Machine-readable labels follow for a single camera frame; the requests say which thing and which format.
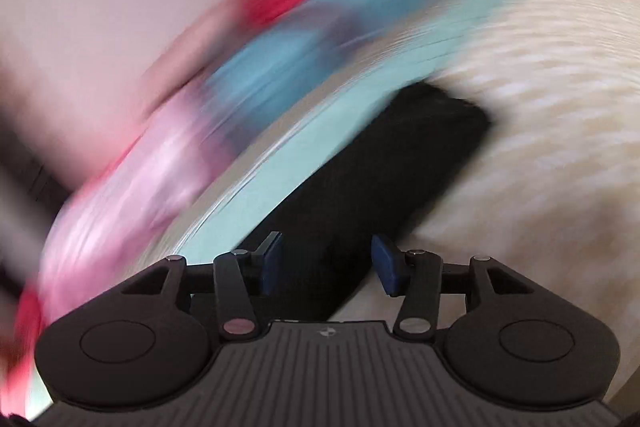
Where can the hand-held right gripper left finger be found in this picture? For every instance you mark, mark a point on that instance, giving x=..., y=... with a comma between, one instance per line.
x=272, y=268

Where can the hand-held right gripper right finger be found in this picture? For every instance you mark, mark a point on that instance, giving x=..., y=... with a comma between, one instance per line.
x=387, y=268

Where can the black pants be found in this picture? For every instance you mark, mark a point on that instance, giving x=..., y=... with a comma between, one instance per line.
x=380, y=167

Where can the pink pillow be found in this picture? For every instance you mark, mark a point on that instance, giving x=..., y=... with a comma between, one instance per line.
x=140, y=197

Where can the blue and grey striped pillow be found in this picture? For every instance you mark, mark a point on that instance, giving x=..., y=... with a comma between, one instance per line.
x=300, y=52

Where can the patterned beige and teal quilt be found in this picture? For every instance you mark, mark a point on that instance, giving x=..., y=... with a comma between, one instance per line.
x=550, y=107

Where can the pink bed sheet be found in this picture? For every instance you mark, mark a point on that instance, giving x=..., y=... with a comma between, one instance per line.
x=25, y=337

